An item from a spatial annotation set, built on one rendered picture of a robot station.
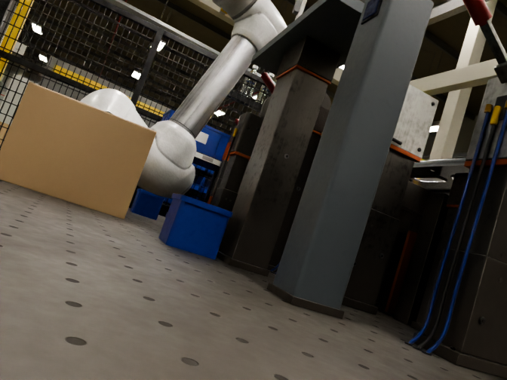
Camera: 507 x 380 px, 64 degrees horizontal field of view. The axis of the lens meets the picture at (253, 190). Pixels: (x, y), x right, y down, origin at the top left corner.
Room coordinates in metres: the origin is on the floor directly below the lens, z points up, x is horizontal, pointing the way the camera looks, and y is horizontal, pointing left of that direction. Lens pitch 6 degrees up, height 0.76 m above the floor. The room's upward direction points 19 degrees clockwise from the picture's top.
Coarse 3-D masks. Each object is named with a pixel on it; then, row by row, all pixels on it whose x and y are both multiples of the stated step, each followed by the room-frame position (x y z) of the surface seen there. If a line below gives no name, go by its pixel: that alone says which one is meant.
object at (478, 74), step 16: (192, 0) 4.85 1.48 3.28; (208, 0) 4.85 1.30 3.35; (224, 16) 4.97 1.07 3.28; (480, 64) 4.46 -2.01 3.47; (496, 64) 4.27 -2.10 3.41; (336, 80) 5.71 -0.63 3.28; (416, 80) 5.33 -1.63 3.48; (432, 80) 5.06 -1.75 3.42; (448, 80) 4.83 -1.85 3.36; (464, 80) 4.61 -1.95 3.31; (480, 80) 4.45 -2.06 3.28
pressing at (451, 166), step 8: (432, 160) 0.73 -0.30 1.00; (440, 160) 0.72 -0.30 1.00; (448, 160) 0.70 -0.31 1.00; (456, 160) 0.68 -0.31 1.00; (464, 160) 0.67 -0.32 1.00; (416, 168) 0.81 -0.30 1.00; (424, 168) 0.80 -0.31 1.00; (432, 168) 0.78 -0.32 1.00; (440, 168) 0.76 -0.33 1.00; (448, 168) 0.75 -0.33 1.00; (456, 168) 0.73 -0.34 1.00; (464, 168) 0.71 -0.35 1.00; (416, 176) 0.87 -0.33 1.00; (424, 176) 0.85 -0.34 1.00; (432, 176) 0.83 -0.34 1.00; (440, 176) 0.82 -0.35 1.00; (448, 176) 0.80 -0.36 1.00; (416, 184) 0.94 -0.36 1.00; (424, 184) 0.91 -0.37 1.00; (432, 184) 0.89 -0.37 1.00; (440, 184) 0.87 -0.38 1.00; (448, 184) 0.85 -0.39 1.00; (440, 192) 0.93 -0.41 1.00; (448, 192) 0.90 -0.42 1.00
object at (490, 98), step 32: (480, 128) 0.51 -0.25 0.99; (480, 160) 0.50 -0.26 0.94; (480, 192) 0.50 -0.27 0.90; (480, 224) 0.48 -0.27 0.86; (448, 256) 0.51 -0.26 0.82; (480, 256) 0.47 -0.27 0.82; (448, 288) 0.50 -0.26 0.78; (480, 288) 0.46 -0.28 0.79; (448, 320) 0.47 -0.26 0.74; (480, 320) 0.46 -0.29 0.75; (448, 352) 0.47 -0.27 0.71; (480, 352) 0.47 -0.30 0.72
